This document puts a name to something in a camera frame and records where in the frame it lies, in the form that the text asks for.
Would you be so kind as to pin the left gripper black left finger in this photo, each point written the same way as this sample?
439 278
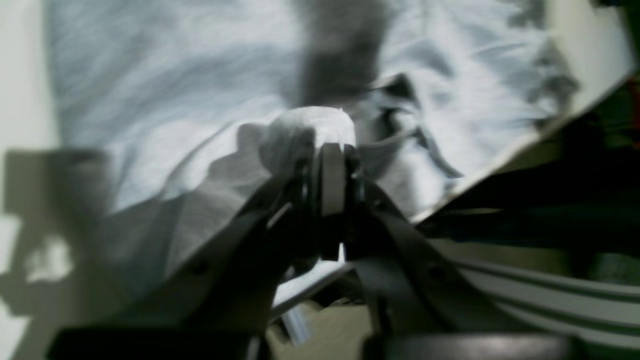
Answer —
218 305

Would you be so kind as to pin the grey T-shirt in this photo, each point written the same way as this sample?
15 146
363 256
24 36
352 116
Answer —
174 112

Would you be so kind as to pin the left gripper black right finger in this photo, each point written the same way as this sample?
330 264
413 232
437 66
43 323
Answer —
420 306

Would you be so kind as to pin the aluminium rail behind table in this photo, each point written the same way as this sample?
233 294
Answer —
528 283

